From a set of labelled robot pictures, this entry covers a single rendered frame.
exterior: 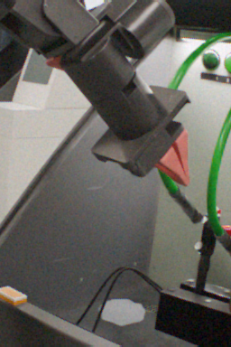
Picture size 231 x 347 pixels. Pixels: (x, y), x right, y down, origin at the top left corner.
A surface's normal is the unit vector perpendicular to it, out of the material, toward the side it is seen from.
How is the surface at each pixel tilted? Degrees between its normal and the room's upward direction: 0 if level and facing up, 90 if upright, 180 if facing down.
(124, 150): 46
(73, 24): 78
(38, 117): 90
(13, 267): 90
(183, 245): 90
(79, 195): 90
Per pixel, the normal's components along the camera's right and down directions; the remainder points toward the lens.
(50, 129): 0.58, 0.21
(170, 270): -0.64, 0.09
